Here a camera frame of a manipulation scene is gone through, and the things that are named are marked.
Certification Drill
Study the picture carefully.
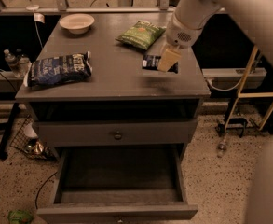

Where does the white cable at right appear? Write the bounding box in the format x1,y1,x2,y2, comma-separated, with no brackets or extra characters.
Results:
205,73,246,93

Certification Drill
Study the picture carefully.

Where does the open grey lower drawer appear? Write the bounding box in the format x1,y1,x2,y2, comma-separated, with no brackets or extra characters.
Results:
37,145,198,224

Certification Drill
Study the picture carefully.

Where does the metal railing bar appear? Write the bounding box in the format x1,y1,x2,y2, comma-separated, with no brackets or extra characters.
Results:
0,6,175,16

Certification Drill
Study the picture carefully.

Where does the green chips bag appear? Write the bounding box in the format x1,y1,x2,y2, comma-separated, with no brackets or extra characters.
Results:
116,21,166,50

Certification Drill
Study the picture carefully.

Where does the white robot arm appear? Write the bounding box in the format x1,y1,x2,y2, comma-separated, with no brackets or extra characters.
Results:
158,0,273,224

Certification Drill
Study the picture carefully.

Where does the white shallow bowl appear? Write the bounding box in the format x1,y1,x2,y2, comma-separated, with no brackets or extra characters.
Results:
59,13,95,35

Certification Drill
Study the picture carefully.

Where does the blue kettle chips bag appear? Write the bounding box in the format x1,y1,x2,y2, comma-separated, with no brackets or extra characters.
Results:
23,51,92,87

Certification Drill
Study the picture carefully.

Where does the green bag on floor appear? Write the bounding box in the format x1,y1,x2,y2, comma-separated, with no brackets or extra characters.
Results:
7,210,34,224

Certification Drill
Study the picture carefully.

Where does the white hanging cable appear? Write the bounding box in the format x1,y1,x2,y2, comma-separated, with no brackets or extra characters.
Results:
25,4,47,50

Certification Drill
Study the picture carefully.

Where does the closed grey upper drawer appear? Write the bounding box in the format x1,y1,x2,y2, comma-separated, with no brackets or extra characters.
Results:
34,119,198,147

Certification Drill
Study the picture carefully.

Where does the black wire basket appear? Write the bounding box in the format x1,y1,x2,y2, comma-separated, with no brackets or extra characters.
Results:
10,117,55,160

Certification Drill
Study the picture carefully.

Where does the grey wooden drawer cabinet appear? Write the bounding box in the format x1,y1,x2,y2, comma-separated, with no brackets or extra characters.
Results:
15,12,212,224

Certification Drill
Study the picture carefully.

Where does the round brass drawer knob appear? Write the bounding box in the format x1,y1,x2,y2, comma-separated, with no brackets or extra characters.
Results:
114,131,122,140

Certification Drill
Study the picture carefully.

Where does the black floor cable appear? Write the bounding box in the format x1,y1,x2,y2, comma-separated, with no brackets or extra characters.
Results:
34,171,60,211

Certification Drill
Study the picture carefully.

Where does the clear plastic water bottle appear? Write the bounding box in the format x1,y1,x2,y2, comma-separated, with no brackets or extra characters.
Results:
4,49,21,77

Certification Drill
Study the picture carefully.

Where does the black tripod leg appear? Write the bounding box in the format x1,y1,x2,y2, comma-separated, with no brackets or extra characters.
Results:
0,103,20,161

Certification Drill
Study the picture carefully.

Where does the water bottle on floor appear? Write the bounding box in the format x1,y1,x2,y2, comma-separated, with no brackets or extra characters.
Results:
217,133,228,158

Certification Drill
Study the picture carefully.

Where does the dark blue rxbar wrapper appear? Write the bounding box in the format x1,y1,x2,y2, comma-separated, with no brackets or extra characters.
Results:
142,54,178,74

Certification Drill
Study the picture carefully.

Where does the black clamp base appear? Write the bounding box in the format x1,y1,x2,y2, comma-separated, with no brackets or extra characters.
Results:
215,118,248,137

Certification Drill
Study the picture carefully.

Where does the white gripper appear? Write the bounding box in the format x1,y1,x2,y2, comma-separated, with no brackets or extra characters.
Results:
157,14,202,72

